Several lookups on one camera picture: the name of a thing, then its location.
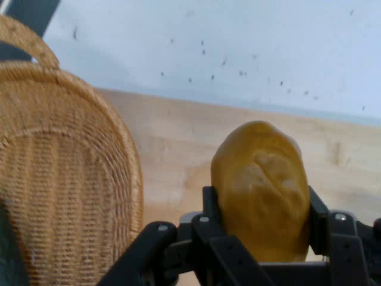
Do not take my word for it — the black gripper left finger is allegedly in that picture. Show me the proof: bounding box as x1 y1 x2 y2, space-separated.
97 185 275 286

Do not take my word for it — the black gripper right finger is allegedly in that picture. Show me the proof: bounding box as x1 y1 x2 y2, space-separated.
307 185 381 286

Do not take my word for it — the mustard yellow bell pepper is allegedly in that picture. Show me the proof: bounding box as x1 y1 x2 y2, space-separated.
210 120 311 263

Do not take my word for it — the wooden cutting board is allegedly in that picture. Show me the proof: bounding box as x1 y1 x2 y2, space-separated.
91 87 381 286

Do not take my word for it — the dark green cucumber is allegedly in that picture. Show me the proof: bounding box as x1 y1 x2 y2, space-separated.
0 200 31 286

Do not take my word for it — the oval wicker basket with handle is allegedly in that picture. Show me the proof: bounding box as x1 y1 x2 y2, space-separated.
0 14 145 286

